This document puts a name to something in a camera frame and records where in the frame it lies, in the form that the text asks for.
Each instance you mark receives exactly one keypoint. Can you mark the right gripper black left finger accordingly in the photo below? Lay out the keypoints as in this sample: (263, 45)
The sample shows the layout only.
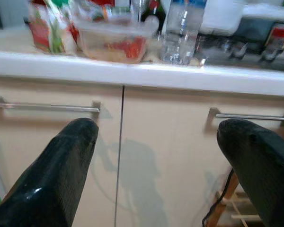
(49, 179)

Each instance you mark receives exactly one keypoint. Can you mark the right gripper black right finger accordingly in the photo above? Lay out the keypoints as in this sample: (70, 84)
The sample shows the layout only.
(265, 170)

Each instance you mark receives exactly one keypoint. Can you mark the clear water bottle blue label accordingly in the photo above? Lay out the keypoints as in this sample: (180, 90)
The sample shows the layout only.
(180, 28)

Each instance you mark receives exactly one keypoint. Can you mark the beige cabinet door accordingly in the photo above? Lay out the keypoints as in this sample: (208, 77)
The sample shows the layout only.
(38, 89)
(168, 123)

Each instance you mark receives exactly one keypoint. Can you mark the black gas stove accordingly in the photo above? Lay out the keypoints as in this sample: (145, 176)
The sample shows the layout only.
(239, 49)

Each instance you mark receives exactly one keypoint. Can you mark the red cardboard box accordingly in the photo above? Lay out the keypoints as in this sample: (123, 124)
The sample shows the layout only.
(280, 33)

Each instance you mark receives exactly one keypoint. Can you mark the red white green juice carton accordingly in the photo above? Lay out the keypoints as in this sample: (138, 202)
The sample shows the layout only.
(41, 33)

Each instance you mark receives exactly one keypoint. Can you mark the clear plastic food container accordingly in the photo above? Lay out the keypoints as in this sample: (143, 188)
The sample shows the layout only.
(113, 45)

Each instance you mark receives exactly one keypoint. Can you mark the white plastic container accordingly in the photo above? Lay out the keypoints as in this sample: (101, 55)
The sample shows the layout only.
(220, 16)

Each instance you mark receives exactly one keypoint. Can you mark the red green food packet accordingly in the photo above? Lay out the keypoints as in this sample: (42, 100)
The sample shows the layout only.
(97, 10)

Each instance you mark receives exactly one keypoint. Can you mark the dark glass bottle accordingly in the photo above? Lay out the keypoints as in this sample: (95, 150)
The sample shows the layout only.
(156, 11)

